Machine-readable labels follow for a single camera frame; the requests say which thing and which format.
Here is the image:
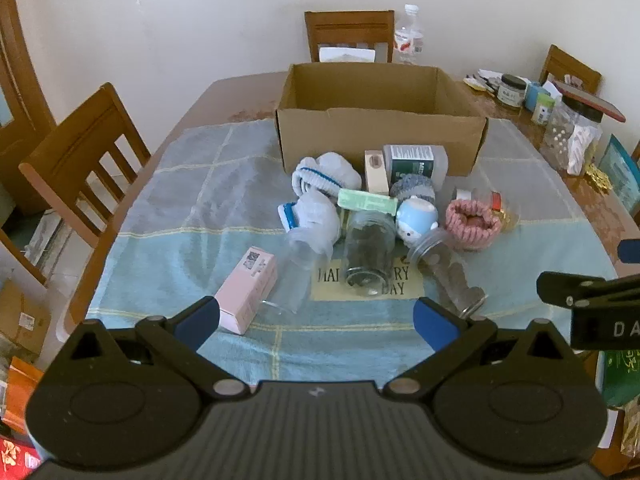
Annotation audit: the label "blue box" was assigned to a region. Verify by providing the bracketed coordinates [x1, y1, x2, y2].
[525, 81, 553, 111]

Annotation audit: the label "clear jar dark contents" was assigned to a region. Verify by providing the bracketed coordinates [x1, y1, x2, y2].
[344, 208, 398, 296]

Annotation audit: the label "pink knitted cozy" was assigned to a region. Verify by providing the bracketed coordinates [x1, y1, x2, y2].
[445, 199, 502, 252]

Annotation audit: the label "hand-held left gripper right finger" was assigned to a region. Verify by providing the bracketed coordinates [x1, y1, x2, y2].
[384, 297, 573, 401]

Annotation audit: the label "brown cardboard box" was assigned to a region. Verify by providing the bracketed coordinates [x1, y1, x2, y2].
[274, 62, 488, 177]

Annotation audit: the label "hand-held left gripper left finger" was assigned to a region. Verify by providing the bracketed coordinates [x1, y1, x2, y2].
[65, 296, 247, 402]

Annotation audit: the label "orange bag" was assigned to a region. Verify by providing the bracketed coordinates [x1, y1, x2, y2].
[2, 357, 46, 435]

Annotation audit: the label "gold tissue box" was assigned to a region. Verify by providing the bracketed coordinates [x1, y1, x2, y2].
[319, 46, 377, 64]

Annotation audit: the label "white sock blue stripe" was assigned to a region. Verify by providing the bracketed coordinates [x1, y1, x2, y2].
[278, 191, 342, 253]
[291, 152, 362, 198]

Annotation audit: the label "cardboard box on floor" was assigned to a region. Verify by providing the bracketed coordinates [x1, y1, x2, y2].
[0, 280, 51, 361]

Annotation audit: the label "green lid container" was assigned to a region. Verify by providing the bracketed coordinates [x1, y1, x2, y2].
[531, 94, 557, 126]

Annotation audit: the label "teal book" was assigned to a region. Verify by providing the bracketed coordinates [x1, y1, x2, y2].
[597, 134, 640, 211]

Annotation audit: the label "glass jar dark lid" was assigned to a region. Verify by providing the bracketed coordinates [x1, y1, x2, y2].
[496, 74, 528, 108]

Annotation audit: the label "clear jar beige contents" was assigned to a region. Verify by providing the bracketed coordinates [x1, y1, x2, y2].
[407, 227, 488, 318]

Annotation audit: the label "gold trinkets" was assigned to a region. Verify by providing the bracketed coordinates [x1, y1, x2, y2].
[585, 162, 613, 193]

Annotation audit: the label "red notebook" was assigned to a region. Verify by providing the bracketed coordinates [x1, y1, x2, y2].
[552, 80, 627, 123]

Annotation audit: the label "green bag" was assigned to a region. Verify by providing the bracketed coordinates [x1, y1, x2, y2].
[597, 350, 640, 408]

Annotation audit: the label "beige box pink label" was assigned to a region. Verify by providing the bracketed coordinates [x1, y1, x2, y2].
[364, 150, 391, 196]

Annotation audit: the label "grey packet green label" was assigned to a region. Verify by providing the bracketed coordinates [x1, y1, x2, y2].
[382, 144, 449, 191]

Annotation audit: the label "blue white figurine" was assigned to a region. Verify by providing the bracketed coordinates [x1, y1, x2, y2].
[396, 196, 440, 246]

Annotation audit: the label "grey knitted sock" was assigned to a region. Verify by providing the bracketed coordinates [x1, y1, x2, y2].
[389, 173, 435, 206]

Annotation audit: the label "clear water bottle red label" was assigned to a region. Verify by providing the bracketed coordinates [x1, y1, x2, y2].
[394, 4, 426, 66]

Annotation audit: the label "red printed bag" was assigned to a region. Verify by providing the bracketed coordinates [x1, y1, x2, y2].
[0, 435, 43, 480]

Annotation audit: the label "clear plastic jar black lid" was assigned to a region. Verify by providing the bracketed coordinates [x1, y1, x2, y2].
[540, 96, 605, 176]

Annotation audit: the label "blue grey checked tablecloth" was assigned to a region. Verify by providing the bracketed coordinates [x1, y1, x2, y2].
[87, 120, 618, 381]

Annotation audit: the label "gold foil wrapped item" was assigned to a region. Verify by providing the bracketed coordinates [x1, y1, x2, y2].
[494, 208, 521, 233]

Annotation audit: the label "green box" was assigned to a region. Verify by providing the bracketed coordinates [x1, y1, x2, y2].
[337, 187, 398, 215]

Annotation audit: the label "wooden chair back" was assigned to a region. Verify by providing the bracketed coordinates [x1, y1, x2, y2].
[304, 10, 396, 64]

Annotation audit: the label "wooden chair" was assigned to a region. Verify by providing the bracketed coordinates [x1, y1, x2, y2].
[539, 44, 602, 96]
[304, 10, 396, 64]
[18, 82, 152, 326]

